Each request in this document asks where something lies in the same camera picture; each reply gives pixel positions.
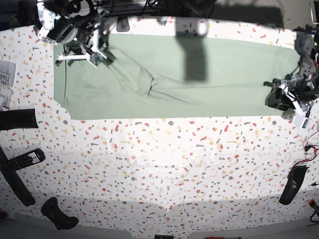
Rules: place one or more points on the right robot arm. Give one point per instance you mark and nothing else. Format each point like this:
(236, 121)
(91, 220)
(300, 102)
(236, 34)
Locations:
(59, 22)

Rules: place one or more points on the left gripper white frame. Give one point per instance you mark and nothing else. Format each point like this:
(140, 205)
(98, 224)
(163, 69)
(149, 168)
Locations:
(293, 94)

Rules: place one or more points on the grey table clamp block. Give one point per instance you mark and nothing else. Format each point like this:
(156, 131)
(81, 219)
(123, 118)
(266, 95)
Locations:
(122, 24)

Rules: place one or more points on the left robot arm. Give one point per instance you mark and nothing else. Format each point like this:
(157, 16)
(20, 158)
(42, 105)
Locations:
(314, 56)

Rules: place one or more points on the red connector plug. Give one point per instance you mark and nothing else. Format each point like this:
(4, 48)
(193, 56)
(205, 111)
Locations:
(312, 203)

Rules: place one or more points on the black handle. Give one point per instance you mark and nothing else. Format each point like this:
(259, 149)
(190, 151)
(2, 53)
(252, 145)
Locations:
(51, 210)
(295, 179)

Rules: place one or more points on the long black bar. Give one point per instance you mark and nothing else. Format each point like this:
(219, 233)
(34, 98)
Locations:
(15, 182)

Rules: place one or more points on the green T-shirt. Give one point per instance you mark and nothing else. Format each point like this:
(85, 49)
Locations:
(169, 77)

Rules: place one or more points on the black TV remote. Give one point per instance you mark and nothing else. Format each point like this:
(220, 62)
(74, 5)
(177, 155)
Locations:
(28, 159)

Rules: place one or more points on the black handle bottom left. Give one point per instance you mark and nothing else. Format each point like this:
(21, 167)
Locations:
(51, 210)

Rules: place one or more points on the black handle right side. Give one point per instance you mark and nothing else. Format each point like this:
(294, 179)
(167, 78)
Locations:
(295, 179)

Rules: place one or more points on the black cylinder sleeve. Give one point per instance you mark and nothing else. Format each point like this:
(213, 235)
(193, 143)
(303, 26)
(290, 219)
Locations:
(16, 119)

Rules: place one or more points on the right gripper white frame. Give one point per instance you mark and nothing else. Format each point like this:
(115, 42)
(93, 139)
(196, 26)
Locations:
(89, 45)

